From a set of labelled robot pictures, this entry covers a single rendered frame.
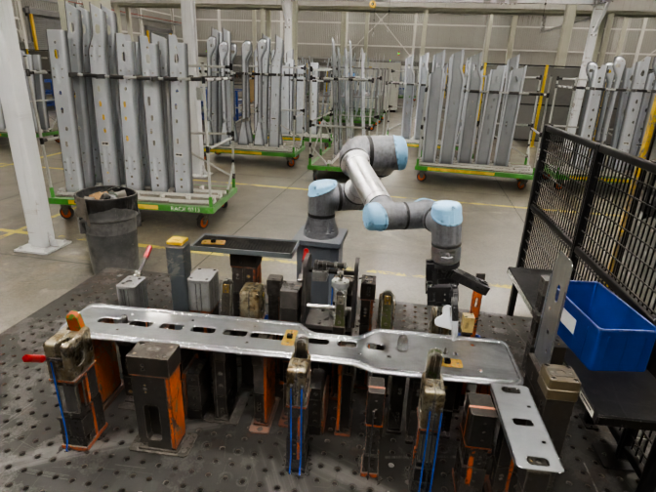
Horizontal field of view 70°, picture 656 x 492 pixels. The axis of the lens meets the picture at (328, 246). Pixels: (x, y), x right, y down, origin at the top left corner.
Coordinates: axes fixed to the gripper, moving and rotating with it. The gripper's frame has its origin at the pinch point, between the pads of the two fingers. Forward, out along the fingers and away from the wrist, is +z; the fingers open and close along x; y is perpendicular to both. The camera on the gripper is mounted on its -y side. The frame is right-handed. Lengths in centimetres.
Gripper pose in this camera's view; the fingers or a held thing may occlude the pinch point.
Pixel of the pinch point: (452, 327)
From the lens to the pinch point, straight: 135.4
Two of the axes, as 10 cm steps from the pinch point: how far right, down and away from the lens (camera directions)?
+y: -9.9, 0.2, 1.4
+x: -1.2, 3.5, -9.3
